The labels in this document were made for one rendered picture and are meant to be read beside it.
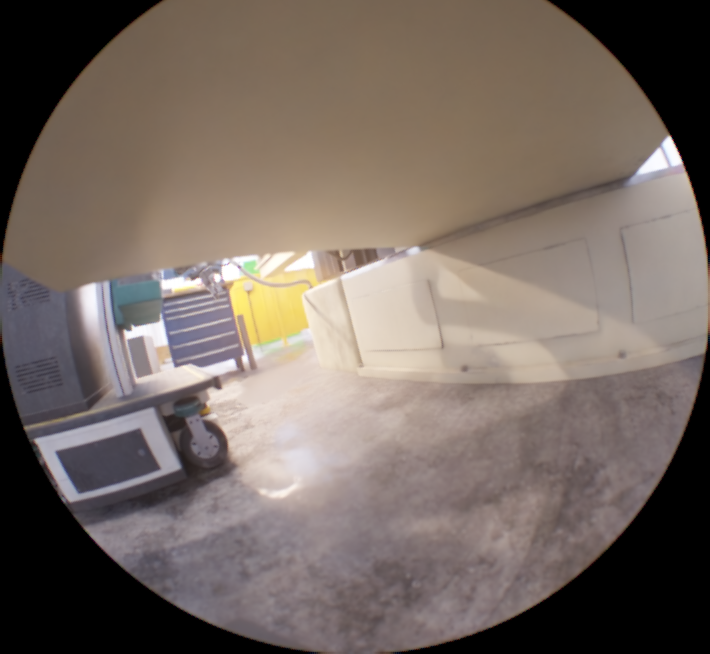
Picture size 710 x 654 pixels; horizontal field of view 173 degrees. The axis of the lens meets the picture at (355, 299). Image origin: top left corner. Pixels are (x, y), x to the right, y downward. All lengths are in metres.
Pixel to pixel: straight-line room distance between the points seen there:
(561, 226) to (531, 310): 0.30
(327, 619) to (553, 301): 0.96
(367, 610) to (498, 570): 0.20
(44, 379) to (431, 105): 1.03
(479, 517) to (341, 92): 0.62
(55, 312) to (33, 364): 0.18
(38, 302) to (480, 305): 1.50
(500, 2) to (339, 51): 0.12
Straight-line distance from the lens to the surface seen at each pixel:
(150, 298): 0.77
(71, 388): 0.88
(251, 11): 0.17
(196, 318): 2.53
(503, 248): 0.88
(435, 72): 0.22
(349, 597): 0.48
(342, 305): 1.40
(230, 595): 0.56
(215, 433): 0.89
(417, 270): 1.02
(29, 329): 0.95
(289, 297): 4.06
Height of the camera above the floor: 0.44
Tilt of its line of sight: level
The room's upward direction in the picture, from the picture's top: 14 degrees counter-clockwise
